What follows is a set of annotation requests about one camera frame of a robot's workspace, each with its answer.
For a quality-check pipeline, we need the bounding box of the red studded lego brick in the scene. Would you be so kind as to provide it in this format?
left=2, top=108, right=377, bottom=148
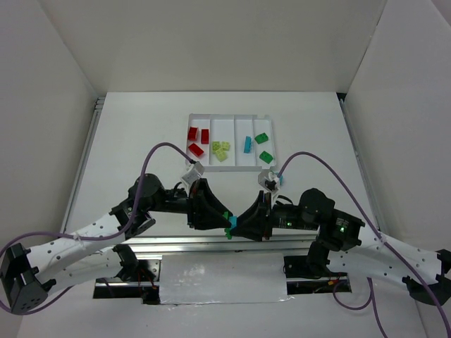
left=200, top=129, right=209, bottom=145

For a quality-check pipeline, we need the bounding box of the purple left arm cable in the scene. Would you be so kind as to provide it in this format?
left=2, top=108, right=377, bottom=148
left=0, top=142, right=193, bottom=315

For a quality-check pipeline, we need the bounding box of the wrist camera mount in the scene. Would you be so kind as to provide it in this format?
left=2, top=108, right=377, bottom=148
left=180, top=162, right=204, bottom=189
left=257, top=169, right=280, bottom=194

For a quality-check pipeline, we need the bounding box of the green long lego plate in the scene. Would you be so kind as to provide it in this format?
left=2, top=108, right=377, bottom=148
left=223, top=211, right=234, bottom=239

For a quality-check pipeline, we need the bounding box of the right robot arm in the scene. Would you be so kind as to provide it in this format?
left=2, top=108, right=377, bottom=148
left=227, top=189, right=450, bottom=305

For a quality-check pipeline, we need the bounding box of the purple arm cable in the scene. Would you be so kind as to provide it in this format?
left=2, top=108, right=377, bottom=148
left=0, top=142, right=193, bottom=315
left=278, top=151, right=451, bottom=338

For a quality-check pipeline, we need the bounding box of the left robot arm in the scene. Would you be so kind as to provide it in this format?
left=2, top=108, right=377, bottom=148
left=1, top=174, right=235, bottom=315

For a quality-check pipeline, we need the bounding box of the red sloped lego brick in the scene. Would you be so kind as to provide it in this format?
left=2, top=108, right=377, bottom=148
left=188, top=143, right=205, bottom=158

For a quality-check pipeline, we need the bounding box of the white four-compartment tray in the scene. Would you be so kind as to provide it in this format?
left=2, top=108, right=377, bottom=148
left=186, top=114, right=277, bottom=172

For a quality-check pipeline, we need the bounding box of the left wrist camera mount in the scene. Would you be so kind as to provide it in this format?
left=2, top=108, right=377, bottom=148
left=180, top=162, right=204, bottom=189

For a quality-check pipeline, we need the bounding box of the red flower cylinder lego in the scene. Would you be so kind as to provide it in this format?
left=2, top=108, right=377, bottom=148
left=187, top=127, right=198, bottom=142

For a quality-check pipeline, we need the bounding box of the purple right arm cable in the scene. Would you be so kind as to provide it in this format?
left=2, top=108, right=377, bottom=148
left=278, top=151, right=451, bottom=338

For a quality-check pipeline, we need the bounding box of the small blue lego brick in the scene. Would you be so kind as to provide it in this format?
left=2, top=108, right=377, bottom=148
left=229, top=216, right=237, bottom=228

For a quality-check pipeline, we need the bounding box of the lime sloped lego brick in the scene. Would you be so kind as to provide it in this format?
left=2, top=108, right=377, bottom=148
left=211, top=141, right=221, bottom=153

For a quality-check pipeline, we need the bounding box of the blue long lego brick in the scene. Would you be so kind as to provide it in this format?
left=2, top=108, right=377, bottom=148
left=243, top=136, right=253, bottom=154

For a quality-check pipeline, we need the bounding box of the green lego brick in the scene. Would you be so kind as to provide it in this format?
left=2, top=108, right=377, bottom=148
left=259, top=151, right=273, bottom=164
left=254, top=132, right=268, bottom=144

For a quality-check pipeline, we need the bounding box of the white tape sheet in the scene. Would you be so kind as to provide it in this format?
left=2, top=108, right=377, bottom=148
left=159, top=253, right=290, bottom=305

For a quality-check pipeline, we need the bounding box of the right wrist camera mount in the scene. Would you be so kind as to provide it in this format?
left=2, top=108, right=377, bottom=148
left=257, top=169, right=280, bottom=194

